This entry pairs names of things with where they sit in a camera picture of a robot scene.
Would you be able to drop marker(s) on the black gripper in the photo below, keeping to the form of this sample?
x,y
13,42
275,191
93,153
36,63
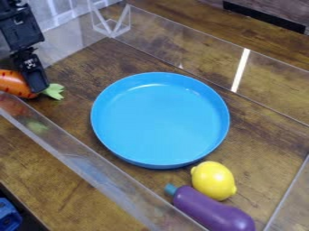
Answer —
x,y
21,34

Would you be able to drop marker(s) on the blue object at corner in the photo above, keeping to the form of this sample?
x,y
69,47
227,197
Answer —
x,y
10,216

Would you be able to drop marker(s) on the blue round tray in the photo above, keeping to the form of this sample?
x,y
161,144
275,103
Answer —
x,y
160,120

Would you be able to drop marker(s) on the purple toy eggplant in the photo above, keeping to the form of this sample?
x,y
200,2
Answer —
x,y
216,216

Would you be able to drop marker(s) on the yellow toy lemon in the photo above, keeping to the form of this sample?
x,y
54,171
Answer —
x,y
212,178

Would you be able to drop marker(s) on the orange toy carrot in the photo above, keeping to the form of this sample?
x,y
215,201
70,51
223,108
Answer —
x,y
13,83

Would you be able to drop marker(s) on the clear acrylic enclosure wall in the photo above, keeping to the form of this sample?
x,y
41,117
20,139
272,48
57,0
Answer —
x,y
74,184

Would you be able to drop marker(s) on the white checkered curtain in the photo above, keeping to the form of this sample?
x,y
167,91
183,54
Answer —
x,y
56,12

